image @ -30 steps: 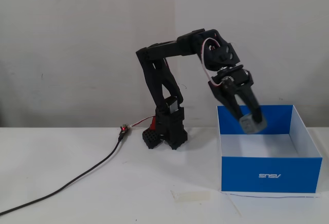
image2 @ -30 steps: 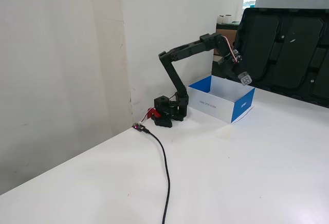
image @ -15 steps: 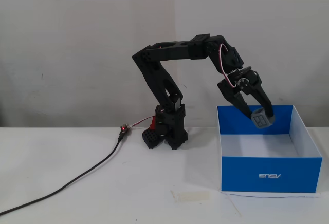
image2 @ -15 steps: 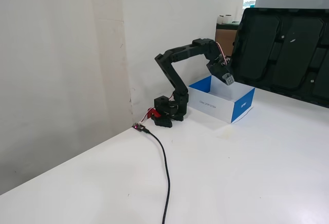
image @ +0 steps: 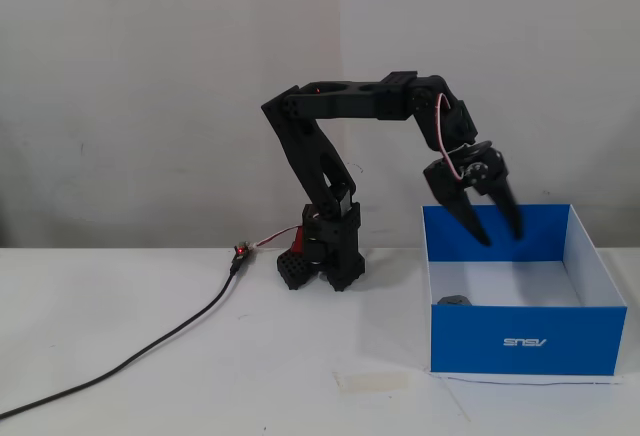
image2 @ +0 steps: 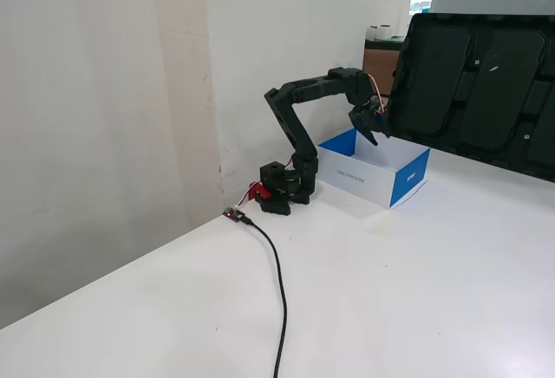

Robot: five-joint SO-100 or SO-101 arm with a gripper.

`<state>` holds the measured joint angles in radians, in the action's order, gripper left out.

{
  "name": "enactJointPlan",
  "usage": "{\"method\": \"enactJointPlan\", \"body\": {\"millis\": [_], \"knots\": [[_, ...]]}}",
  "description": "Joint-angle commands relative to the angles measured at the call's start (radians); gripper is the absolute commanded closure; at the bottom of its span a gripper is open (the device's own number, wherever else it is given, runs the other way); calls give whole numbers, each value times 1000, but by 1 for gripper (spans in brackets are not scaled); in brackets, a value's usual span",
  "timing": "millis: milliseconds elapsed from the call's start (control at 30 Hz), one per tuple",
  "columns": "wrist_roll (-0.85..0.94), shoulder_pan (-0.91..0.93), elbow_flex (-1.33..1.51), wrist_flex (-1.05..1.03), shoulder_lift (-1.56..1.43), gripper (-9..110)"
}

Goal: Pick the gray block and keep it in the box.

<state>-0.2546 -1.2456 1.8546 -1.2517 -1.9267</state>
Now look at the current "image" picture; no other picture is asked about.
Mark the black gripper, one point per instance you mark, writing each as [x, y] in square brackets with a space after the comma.
[452, 174]

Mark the gray cube block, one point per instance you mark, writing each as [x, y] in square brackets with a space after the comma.
[455, 300]

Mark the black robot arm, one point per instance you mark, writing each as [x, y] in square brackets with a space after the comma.
[320, 156]

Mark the blue white cardboard box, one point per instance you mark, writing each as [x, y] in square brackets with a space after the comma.
[525, 336]

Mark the black perforated table clamp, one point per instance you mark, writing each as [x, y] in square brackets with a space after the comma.
[292, 271]

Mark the small controller board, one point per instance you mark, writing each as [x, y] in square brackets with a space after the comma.
[241, 251]

